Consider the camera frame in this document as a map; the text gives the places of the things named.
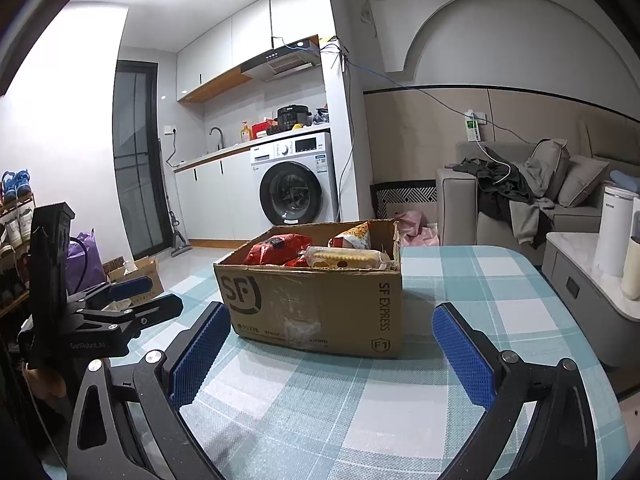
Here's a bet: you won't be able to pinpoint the black pressure cooker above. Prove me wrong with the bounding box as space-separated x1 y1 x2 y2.
277 105 312 131

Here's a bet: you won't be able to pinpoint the yellow cake packet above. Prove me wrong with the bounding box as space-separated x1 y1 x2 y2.
305 246 393 271

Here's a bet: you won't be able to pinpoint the red packet black label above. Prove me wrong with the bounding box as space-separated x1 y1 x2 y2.
243 234 313 267

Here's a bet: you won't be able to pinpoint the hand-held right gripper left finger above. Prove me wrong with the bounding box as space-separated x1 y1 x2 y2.
66 301 233 480

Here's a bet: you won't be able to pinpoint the dark clothes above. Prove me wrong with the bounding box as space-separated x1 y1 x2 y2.
445 157 533 223

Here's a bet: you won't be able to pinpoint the blue shoes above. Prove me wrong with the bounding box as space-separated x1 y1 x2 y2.
0 170 32 201

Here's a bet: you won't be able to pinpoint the white base cabinet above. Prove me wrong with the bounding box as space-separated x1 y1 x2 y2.
174 152 261 250

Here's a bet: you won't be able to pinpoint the grey coffee table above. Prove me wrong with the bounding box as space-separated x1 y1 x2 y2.
542 232 640 368

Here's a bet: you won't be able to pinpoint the white kettle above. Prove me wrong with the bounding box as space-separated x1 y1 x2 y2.
594 185 640 277

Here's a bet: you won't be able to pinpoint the red yellow noodle snack packet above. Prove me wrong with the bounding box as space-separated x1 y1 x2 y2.
327 222 373 251

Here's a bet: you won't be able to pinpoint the grey pants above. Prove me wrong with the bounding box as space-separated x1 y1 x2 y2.
510 195 556 246

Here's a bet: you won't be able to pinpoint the white wall cabinets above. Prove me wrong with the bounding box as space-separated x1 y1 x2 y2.
176 0 326 103

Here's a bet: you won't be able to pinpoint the light grey cushion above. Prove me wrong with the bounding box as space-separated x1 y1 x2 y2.
556 155 610 208

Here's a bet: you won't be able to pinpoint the pink cloth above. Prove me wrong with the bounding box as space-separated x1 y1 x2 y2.
395 210 441 247

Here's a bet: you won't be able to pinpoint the range hood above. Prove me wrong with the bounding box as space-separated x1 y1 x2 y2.
240 37 322 83

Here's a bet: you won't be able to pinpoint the small cardboard box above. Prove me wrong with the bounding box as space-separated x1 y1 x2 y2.
102 256 165 301

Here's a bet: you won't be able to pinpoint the purple plastic bag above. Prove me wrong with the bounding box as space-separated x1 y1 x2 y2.
65 230 108 296

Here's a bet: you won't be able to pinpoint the blue pillow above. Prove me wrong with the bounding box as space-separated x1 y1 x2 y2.
609 170 640 193

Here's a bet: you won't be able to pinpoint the dark glass door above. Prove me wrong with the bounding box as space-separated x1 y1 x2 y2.
112 60 168 261

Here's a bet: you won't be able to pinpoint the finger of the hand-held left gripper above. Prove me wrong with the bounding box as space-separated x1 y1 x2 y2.
67 276 155 311
75 294 184 333

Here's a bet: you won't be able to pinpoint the stick vacuum cleaner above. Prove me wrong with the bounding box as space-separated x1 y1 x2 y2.
167 210 193 258

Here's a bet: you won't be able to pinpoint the person's left hand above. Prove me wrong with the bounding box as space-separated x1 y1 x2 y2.
22 360 76 411

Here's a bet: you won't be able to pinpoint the dark grey cushion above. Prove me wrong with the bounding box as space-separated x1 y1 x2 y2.
525 139 571 198

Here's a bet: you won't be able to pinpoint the white washing machine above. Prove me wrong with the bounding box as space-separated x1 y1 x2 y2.
250 131 341 226

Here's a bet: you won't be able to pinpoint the brown cardboard box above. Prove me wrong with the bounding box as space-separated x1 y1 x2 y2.
214 219 404 360

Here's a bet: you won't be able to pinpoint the cream cup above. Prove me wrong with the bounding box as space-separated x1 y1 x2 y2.
621 240 640 302

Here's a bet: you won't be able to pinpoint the grey sofa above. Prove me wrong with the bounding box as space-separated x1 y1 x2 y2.
435 140 640 266

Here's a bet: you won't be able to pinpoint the black white patterned box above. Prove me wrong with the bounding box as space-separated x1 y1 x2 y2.
370 180 438 221

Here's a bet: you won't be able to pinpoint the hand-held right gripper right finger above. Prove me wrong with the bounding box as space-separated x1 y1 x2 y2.
431 301 598 480

